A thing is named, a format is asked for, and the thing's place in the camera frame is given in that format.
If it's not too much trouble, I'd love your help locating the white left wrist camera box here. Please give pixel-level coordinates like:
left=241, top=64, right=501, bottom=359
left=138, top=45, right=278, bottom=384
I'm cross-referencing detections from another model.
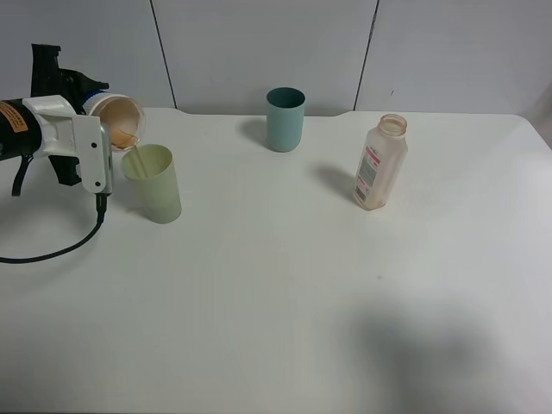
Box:
left=72, top=115, right=113, bottom=195

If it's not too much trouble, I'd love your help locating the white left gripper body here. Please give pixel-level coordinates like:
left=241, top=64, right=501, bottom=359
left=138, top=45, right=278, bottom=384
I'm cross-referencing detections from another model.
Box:
left=22, top=95, right=78, bottom=158

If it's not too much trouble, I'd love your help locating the clear plastic drink bottle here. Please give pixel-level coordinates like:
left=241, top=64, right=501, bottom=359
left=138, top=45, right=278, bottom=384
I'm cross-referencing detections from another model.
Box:
left=353, top=114, right=408, bottom=210

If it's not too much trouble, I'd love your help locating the clear cup with blue sleeve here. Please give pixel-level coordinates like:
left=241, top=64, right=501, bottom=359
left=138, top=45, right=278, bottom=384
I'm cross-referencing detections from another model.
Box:
left=83, top=91, right=146, bottom=151

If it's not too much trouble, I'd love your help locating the black left camera cable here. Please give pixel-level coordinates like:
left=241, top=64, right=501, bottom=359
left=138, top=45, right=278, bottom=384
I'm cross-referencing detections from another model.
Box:
left=0, top=192, right=109, bottom=265

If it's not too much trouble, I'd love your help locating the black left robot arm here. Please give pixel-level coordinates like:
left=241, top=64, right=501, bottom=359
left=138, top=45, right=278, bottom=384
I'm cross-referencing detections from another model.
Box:
left=1, top=44, right=113, bottom=197

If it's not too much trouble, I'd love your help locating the light green plastic cup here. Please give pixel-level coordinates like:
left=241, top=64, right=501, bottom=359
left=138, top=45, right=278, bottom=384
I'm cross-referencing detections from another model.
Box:
left=121, top=144, right=182, bottom=224

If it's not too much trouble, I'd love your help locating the teal plastic cup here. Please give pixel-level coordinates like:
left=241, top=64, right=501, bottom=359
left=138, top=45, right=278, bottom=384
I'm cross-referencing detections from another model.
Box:
left=267, top=87, right=305, bottom=153

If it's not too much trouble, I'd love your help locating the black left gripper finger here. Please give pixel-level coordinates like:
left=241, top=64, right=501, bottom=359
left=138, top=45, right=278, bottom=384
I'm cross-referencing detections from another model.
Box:
left=31, top=44, right=110, bottom=115
left=48, top=155, right=81, bottom=186

